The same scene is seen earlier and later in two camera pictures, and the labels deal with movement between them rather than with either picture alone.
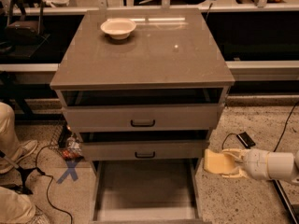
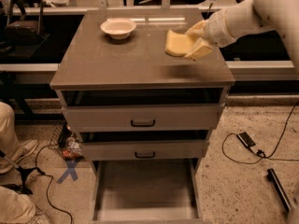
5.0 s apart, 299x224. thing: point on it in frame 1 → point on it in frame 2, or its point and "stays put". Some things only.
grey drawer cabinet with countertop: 144,108 stays put
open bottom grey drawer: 146,191 stays put
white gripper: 254,164 → 217,28
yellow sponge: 218,162 → 176,44
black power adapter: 246,140 stays put
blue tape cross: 71,169 stays put
